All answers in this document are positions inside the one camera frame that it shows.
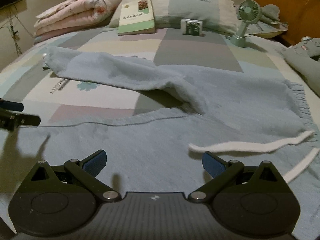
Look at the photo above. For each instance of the green handheld desk fan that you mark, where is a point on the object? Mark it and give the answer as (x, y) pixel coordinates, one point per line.
(249, 12)

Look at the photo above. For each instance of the grey sweatpants with white drawstring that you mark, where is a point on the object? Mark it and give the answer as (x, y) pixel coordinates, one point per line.
(146, 140)

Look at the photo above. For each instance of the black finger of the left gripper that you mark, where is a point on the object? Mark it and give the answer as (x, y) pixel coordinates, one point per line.
(27, 120)
(11, 106)

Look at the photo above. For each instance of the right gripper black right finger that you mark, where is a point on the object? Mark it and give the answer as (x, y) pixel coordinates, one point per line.
(223, 175)

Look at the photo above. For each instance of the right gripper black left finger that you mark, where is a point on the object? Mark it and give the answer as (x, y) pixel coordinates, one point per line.
(84, 173)

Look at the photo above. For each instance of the grey folded plush cloth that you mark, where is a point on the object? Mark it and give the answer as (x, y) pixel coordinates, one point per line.
(270, 14)

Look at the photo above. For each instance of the grey cartoon face cushion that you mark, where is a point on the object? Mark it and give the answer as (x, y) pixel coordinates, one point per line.
(304, 58)

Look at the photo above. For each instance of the pink floral folded quilt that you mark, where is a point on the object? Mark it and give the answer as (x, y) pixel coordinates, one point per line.
(73, 15)

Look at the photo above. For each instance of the wooden headboard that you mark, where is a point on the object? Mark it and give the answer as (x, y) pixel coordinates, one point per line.
(302, 17)

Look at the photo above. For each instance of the green and white book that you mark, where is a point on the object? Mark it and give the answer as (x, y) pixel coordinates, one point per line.
(136, 17)

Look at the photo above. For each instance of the patchwork pillow with logo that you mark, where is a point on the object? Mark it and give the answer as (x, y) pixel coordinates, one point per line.
(216, 15)

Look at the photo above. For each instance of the small green white box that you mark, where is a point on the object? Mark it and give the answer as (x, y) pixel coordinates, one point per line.
(191, 27)

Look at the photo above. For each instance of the patchwork pastel bed sheet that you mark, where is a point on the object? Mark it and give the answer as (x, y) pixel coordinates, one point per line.
(195, 52)

